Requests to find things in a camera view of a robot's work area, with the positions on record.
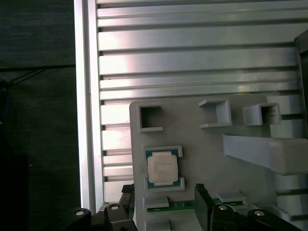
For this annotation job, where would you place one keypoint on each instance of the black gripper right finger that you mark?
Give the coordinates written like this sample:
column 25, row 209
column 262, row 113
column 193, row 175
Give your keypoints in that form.
column 202, row 211

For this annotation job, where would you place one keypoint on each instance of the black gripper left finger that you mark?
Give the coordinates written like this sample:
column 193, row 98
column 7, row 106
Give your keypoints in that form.
column 115, row 219

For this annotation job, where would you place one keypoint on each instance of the silver green CPU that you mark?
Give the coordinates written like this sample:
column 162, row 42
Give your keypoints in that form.
column 162, row 169

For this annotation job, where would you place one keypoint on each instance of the green RAM stick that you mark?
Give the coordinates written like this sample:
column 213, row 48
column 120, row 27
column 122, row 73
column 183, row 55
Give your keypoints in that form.
column 183, row 205

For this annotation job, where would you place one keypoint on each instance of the grey parts rack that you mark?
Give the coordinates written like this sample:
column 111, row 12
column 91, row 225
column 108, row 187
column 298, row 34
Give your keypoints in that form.
column 192, row 149

